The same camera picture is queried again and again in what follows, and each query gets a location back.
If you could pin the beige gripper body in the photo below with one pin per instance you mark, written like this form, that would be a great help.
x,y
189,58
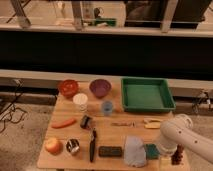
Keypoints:
x,y
165,163

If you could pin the green sponge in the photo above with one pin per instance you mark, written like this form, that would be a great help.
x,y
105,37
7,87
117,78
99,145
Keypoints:
x,y
151,151

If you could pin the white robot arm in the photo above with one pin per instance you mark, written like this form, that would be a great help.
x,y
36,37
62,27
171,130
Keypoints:
x,y
178,131

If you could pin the dark rectangular sponge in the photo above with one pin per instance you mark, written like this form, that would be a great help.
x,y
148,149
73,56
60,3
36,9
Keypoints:
x,y
110,151

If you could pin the green plastic tray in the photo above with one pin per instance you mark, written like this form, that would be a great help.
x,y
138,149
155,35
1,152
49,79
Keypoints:
x,y
146,95

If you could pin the bunch of red grapes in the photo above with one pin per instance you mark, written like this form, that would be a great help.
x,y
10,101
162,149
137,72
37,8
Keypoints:
x,y
177,156

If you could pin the grey blue cloth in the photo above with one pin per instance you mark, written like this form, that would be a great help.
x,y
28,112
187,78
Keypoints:
x,y
134,152

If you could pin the metal fork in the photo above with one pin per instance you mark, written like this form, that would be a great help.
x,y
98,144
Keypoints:
x,y
132,124

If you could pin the light blue cup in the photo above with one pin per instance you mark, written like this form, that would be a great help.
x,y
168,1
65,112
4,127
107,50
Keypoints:
x,y
107,108

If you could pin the small metal cup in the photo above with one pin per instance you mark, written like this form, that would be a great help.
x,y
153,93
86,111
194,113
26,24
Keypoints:
x,y
73,146

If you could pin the purple bowl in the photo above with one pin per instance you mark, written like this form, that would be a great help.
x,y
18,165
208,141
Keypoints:
x,y
100,87

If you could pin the orange carrot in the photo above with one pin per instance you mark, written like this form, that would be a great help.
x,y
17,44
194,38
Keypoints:
x,y
63,124

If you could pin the white plastic cup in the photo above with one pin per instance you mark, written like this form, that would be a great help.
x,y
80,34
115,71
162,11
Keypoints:
x,y
81,100

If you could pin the red yellow apple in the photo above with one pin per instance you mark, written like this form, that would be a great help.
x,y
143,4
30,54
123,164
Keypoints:
x,y
53,145

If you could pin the red orange bowl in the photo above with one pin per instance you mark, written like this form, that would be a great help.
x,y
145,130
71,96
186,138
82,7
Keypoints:
x,y
68,88

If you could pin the green box in background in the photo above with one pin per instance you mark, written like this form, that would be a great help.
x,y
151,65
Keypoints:
x,y
105,22

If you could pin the black handled knife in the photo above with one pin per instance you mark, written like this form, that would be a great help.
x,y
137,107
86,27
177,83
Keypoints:
x,y
92,144

